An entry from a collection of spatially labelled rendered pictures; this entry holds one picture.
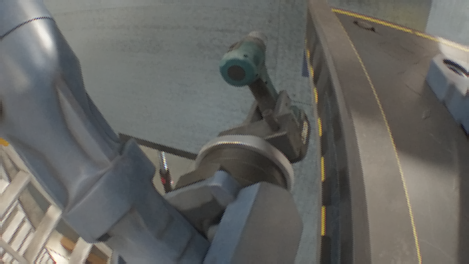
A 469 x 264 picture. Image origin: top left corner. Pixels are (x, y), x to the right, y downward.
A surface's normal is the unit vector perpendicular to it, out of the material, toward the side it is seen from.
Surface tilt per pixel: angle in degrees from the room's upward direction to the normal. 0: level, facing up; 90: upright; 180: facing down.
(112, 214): 54
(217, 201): 90
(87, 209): 61
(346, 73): 0
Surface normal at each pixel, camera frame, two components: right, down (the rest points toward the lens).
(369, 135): 0.03, -0.76
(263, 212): 0.73, -0.36
